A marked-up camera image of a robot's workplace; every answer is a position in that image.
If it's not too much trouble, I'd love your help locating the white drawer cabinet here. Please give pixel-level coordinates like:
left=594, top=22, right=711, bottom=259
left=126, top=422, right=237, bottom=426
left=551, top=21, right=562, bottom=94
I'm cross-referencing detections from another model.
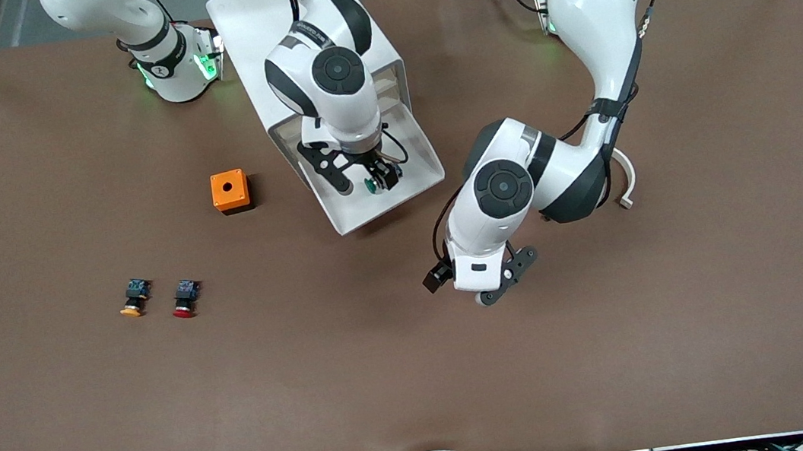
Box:
left=205, top=0, right=419, bottom=198

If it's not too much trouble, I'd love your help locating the red mushroom push button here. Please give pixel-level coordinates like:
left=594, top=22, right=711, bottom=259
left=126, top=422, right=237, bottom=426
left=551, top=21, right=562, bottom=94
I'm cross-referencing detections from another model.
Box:
left=169, top=277, right=205, bottom=321

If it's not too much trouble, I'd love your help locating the yellow mushroom push button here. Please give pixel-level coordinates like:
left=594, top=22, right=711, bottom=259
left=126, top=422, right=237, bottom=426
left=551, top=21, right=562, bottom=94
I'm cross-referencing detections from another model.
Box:
left=116, top=276, right=155, bottom=320

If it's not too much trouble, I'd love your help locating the brown paper table cover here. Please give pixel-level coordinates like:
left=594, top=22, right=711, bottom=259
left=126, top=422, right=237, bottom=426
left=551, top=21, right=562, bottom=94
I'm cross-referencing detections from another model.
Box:
left=0, top=0, right=803, bottom=451

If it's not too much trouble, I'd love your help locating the white semicircular plastic clamp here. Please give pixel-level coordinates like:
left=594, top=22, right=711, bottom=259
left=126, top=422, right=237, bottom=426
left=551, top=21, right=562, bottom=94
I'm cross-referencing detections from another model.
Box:
left=611, top=148, right=641, bottom=211

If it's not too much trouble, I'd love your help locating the orange button enclosure box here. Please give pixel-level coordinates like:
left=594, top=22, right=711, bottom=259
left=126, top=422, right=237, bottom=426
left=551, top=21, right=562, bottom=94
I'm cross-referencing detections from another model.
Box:
left=209, top=167, right=256, bottom=217

